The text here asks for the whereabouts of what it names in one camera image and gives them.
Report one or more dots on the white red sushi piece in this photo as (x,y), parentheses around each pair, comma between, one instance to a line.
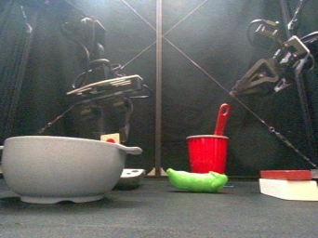
(110,138)

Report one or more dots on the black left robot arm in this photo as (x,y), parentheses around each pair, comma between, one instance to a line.
(91,34)

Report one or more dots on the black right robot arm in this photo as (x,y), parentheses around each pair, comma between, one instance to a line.
(269,31)

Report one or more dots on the grey ceramic bowl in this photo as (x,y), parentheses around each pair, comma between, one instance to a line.
(62,169)

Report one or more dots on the grey flat dish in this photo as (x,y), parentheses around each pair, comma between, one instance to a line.
(131,177)

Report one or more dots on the red plastic cup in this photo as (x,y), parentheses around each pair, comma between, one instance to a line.
(207,154)

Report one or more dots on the green toy pea pod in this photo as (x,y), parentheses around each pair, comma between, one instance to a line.
(198,181)

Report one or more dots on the white block with red top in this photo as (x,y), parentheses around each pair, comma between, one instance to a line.
(290,185)

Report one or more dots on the vertical metal frame pole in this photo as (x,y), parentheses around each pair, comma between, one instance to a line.
(158,89)

